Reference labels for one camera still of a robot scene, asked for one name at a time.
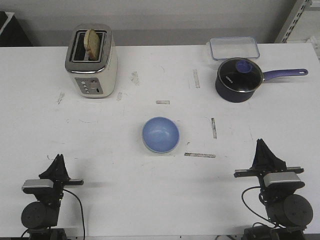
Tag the white metal shelf upright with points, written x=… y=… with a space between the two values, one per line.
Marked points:
x=302 y=24

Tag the glass pot lid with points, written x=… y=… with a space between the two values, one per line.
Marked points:
x=240 y=75

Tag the toast slice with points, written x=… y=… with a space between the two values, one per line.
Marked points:
x=91 y=43

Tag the cream two-slot toaster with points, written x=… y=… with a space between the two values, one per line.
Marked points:
x=92 y=79

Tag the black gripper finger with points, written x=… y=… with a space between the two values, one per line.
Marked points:
x=269 y=160
x=53 y=169
x=64 y=176
x=258 y=160

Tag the clear plastic food container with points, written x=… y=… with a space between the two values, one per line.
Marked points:
x=223 y=48

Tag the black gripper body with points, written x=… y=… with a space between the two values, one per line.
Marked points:
x=269 y=193
x=53 y=196

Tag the blue bowl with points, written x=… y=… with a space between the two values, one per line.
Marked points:
x=160 y=126

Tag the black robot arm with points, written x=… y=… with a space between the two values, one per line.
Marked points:
x=40 y=217
x=243 y=185

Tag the green bowl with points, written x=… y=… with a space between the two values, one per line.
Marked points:
x=160 y=144

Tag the dark blue saucepan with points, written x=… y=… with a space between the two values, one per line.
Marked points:
x=239 y=97

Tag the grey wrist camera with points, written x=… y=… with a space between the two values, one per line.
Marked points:
x=283 y=179
x=37 y=186

